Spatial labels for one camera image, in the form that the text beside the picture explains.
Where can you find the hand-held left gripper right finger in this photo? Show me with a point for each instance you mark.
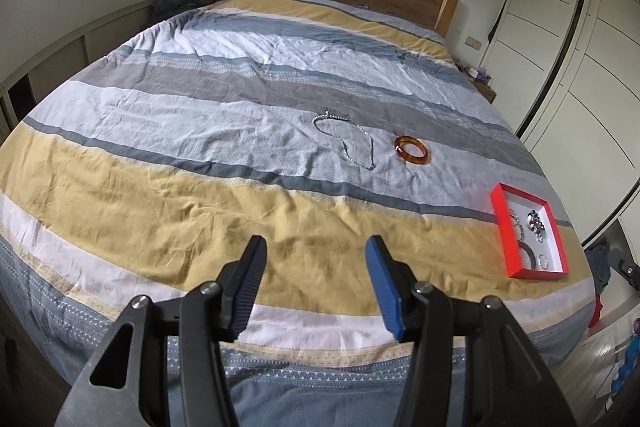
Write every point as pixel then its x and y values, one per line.
pixel 385 289

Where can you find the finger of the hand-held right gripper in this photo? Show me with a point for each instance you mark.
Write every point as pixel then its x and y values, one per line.
pixel 629 272

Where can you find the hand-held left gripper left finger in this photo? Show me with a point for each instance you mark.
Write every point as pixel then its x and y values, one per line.
pixel 247 289

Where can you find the small twisted silver hoop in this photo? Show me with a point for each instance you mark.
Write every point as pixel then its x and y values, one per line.
pixel 543 263

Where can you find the large twisted silver hoop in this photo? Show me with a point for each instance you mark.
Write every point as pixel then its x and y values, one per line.
pixel 512 217

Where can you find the red jewelry box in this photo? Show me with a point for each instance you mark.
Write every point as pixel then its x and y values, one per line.
pixel 505 227

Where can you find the dark blue clothing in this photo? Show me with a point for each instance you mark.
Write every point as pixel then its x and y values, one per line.
pixel 599 267

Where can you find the red cloth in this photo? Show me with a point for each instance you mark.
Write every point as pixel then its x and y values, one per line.
pixel 595 314

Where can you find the blue object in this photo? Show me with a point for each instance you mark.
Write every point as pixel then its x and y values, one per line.
pixel 627 357

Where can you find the large amber bangle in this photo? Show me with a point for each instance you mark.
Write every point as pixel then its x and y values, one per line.
pixel 400 153

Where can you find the striped bed blanket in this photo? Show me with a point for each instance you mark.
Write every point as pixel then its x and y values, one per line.
pixel 200 107

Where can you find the wooden nightstand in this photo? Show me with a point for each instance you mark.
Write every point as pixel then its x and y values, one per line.
pixel 487 93

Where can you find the white wardrobe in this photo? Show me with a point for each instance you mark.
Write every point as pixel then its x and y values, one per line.
pixel 575 57

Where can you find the purple item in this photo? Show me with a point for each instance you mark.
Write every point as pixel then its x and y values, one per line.
pixel 481 74

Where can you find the grey folded cloth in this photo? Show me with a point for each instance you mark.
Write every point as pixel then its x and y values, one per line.
pixel 180 2

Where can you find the wall switch plate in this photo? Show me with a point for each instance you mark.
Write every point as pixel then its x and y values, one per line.
pixel 473 42

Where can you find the low white wall cabinet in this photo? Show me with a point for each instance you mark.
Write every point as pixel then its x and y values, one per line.
pixel 60 62

